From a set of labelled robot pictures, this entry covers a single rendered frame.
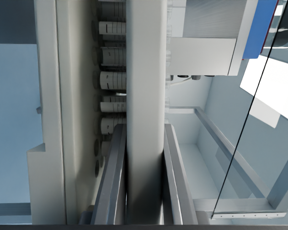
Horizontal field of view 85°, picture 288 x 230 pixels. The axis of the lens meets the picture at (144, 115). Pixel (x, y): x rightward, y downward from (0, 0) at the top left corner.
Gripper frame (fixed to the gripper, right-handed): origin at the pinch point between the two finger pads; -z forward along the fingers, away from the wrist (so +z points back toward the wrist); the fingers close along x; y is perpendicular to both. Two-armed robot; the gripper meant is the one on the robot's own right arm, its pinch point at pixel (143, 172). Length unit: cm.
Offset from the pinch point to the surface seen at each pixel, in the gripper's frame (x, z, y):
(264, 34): -36, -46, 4
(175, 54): -9.1, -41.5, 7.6
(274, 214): -60, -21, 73
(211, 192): -155, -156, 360
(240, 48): -28, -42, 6
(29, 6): 37, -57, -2
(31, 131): 112, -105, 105
